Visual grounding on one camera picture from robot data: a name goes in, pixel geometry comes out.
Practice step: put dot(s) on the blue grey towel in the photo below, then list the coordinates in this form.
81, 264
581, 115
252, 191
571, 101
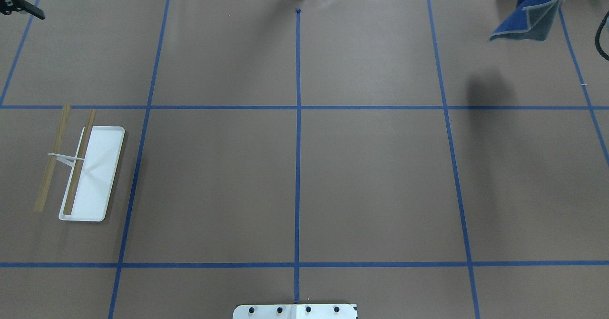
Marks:
531, 20

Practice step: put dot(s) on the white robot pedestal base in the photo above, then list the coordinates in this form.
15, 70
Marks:
296, 311

